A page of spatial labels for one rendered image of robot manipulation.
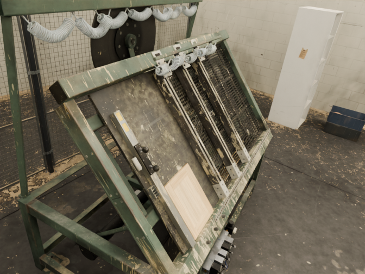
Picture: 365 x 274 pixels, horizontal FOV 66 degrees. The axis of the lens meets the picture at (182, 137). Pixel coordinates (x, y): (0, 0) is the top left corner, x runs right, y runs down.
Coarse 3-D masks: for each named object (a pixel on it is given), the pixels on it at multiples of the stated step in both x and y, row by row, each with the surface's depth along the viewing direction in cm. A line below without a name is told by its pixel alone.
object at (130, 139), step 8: (120, 112) 161; (112, 120) 160; (120, 128) 160; (128, 136) 160; (128, 144) 162; (136, 152) 162; (144, 168) 164; (152, 176) 165; (152, 184) 167; (160, 184) 168; (160, 192) 166; (160, 200) 169; (168, 200) 170; (168, 208) 168; (176, 208) 172; (176, 216) 170; (176, 224) 171; (184, 224) 174; (184, 232) 171; (184, 240) 174; (192, 240) 175
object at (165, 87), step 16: (160, 64) 193; (176, 64) 189; (160, 80) 198; (176, 96) 202; (176, 112) 202; (192, 128) 206; (192, 144) 207; (208, 160) 208; (208, 176) 212; (224, 192) 212
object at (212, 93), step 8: (192, 40) 237; (208, 48) 234; (192, 64) 244; (200, 64) 244; (200, 72) 244; (200, 80) 247; (208, 80) 244; (208, 88) 246; (208, 96) 250; (216, 96) 247; (216, 104) 249; (216, 112) 252; (224, 112) 250; (224, 120) 252; (224, 128) 255; (232, 128) 252; (232, 136) 255; (232, 144) 258; (240, 144) 254; (240, 152) 257; (248, 160) 257
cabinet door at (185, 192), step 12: (180, 180) 186; (192, 180) 196; (168, 192) 174; (180, 192) 183; (192, 192) 192; (180, 204) 179; (192, 204) 189; (204, 204) 198; (192, 216) 185; (204, 216) 194; (192, 228) 181
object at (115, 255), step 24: (72, 168) 247; (216, 168) 382; (144, 192) 240; (24, 216) 215; (48, 216) 198; (48, 240) 252; (96, 240) 185; (168, 240) 188; (48, 264) 232; (120, 264) 175; (144, 264) 173
